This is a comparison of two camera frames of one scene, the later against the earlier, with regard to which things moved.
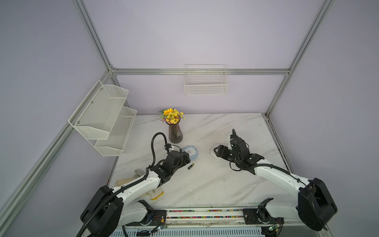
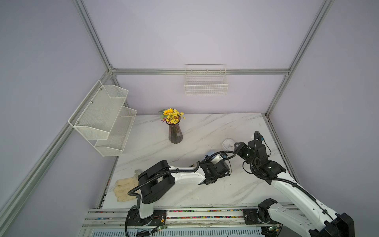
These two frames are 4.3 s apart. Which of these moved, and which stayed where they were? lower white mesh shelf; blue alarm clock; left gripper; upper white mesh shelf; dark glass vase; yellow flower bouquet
Moved: left gripper; blue alarm clock
Stayed: upper white mesh shelf; lower white mesh shelf; yellow flower bouquet; dark glass vase
